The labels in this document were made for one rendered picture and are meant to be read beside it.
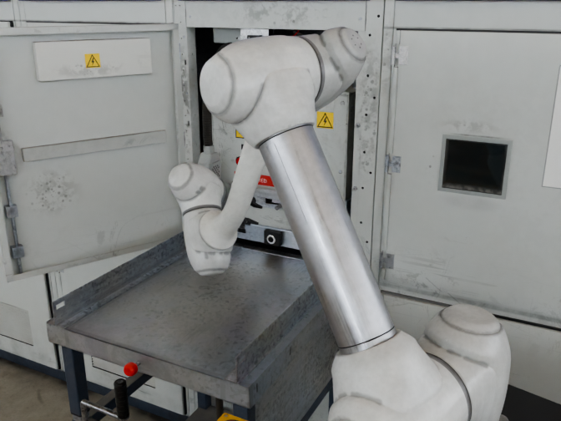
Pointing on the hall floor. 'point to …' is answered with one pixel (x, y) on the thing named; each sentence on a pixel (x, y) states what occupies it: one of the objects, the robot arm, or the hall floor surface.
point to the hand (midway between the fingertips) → (251, 212)
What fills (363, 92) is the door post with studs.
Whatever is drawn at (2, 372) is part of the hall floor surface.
